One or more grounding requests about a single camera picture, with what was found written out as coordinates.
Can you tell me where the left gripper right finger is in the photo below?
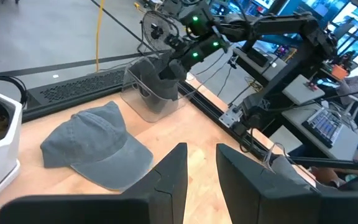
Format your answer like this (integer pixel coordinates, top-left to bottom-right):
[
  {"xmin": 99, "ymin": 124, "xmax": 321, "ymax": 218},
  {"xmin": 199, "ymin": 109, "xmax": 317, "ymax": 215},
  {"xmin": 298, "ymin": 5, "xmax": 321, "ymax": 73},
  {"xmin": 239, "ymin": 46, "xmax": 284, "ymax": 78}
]
[{"xmin": 215, "ymin": 143, "xmax": 321, "ymax": 224}]

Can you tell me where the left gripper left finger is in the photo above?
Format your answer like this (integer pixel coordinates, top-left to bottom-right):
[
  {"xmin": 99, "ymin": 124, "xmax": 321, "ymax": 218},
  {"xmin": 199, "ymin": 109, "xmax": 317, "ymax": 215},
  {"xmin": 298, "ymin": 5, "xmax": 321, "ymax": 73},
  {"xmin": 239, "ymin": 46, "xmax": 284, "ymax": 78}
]
[{"xmin": 121, "ymin": 142, "xmax": 188, "ymax": 224}]

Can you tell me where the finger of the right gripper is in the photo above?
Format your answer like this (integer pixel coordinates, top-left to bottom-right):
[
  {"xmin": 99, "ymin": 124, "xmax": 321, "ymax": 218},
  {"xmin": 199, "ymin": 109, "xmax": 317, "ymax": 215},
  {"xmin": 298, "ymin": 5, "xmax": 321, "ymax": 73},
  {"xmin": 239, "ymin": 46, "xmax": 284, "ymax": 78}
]
[{"xmin": 167, "ymin": 58, "xmax": 188, "ymax": 80}]

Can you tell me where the grey blue baseball cap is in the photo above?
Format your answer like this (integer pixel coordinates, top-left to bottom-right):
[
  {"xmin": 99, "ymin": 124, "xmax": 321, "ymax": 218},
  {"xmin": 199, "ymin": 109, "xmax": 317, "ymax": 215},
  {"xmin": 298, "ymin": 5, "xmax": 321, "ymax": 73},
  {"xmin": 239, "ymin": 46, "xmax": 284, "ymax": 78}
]
[{"xmin": 40, "ymin": 100, "xmax": 154, "ymax": 192}]

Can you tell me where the person's forearm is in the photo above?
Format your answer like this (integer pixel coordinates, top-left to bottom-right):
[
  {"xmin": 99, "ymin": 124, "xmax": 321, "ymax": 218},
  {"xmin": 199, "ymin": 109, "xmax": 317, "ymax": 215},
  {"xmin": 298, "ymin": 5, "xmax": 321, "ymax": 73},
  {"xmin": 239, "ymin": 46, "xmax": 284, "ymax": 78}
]
[{"xmin": 310, "ymin": 166, "xmax": 357, "ymax": 188}]

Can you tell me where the black floor fan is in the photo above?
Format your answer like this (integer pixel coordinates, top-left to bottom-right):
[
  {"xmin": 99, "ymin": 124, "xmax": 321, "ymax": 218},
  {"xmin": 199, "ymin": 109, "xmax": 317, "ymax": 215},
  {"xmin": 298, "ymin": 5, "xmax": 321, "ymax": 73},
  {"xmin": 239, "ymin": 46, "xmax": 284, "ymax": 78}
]
[{"xmin": 137, "ymin": 9, "xmax": 180, "ymax": 56}]

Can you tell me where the clear plastic bin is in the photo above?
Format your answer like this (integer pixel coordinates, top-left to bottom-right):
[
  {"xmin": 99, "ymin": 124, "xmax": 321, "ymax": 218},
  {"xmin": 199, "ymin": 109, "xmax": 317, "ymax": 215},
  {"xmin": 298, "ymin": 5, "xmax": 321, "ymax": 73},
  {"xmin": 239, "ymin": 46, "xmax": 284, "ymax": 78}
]
[{"xmin": 120, "ymin": 52, "xmax": 195, "ymax": 124}]

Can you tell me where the black device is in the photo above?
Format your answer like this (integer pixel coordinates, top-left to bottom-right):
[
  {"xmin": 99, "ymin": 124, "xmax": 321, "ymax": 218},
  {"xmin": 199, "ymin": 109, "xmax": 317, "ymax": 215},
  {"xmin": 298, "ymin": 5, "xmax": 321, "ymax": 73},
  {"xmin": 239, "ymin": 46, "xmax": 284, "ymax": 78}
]
[{"xmin": 244, "ymin": 46, "xmax": 272, "ymax": 68}]

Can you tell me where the grey side table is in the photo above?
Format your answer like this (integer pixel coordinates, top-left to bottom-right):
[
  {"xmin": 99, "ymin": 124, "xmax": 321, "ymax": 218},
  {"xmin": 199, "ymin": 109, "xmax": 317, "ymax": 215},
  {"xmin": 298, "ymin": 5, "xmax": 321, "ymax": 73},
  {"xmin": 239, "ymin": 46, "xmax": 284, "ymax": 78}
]
[{"xmin": 233, "ymin": 46, "xmax": 291, "ymax": 86}]

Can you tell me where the black control keyboard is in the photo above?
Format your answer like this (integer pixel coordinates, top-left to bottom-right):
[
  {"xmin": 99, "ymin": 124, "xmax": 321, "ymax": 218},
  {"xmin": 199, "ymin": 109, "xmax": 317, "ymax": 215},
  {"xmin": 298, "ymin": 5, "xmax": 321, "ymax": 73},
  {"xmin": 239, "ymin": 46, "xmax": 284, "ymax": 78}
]
[{"xmin": 301, "ymin": 107, "xmax": 344, "ymax": 149}]

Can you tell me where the black perforated panel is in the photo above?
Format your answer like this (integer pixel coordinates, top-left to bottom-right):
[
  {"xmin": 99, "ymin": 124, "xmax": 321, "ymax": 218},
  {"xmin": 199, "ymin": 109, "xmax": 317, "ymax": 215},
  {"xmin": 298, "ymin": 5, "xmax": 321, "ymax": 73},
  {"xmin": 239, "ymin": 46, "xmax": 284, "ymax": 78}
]
[{"xmin": 26, "ymin": 68, "xmax": 127, "ymax": 105}]

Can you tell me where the grey desk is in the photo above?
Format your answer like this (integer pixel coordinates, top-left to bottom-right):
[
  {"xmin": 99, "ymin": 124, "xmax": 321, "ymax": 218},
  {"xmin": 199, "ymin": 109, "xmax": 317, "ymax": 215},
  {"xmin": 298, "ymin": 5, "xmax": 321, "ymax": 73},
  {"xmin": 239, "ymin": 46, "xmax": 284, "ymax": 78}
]
[{"xmin": 280, "ymin": 102, "xmax": 358, "ymax": 161}]

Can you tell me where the small red item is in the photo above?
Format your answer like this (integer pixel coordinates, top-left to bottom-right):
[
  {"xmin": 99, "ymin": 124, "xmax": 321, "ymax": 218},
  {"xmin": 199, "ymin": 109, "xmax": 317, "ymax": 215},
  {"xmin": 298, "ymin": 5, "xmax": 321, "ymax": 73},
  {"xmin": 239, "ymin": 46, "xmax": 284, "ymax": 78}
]
[{"xmin": 303, "ymin": 80, "xmax": 319, "ymax": 91}]

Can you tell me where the person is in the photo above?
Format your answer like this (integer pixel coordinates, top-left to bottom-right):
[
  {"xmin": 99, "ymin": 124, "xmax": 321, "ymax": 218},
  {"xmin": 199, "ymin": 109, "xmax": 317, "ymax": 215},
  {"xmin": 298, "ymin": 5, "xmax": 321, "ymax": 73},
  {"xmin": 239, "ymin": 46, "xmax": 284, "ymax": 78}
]
[{"xmin": 336, "ymin": 63, "xmax": 358, "ymax": 105}]

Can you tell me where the orange object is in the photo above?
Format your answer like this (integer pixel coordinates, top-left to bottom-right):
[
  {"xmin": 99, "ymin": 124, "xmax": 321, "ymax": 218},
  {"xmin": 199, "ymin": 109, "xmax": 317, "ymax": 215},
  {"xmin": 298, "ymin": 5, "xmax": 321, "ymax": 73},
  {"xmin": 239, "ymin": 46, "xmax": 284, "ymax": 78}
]
[{"xmin": 331, "ymin": 63, "xmax": 350, "ymax": 81}]

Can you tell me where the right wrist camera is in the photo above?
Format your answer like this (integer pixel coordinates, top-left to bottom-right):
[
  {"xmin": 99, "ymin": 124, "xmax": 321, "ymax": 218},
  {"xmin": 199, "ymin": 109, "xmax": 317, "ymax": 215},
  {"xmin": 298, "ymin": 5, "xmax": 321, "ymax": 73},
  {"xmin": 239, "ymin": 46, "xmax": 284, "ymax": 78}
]
[{"xmin": 163, "ymin": 33, "xmax": 183, "ymax": 48}]

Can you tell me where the black table end rail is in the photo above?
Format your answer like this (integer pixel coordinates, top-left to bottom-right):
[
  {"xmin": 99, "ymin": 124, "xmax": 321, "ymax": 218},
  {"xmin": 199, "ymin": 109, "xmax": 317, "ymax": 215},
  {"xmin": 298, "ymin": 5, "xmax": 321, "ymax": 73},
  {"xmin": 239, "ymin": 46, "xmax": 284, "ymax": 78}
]
[{"xmin": 178, "ymin": 81, "xmax": 295, "ymax": 162}]

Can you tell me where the yellow floor cable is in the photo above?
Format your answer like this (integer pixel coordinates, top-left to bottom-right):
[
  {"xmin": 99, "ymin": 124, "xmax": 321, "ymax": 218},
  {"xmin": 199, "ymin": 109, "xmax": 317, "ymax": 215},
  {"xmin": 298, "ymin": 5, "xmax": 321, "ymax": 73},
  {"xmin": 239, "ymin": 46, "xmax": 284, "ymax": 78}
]
[{"xmin": 94, "ymin": 0, "xmax": 106, "ymax": 73}]

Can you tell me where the black floor cable cover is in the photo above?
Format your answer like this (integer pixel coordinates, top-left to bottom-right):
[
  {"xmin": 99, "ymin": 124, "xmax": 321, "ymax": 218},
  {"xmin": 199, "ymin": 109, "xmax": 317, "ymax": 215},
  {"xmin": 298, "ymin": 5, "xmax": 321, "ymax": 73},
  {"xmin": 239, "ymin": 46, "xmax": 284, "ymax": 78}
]
[{"xmin": 0, "ymin": 51, "xmax": 170, "ymax": 82}]

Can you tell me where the black table edge rail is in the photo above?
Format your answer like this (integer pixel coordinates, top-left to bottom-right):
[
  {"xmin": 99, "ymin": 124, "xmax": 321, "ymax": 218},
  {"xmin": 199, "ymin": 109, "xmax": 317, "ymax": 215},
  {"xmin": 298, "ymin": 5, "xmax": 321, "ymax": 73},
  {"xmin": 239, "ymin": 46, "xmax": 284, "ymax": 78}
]
[{"xmin": 22, "ymin": 81, "xmax": 127, "ymax": 123}]

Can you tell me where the black floor cable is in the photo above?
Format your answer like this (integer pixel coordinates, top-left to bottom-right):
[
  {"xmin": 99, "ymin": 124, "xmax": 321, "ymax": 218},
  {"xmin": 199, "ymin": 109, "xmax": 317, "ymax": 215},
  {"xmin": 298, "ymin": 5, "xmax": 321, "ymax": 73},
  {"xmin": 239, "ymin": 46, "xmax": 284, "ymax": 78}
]
[{"xmin": 0, "ymin": 0, "xmax": 29, "ymax": 108}]

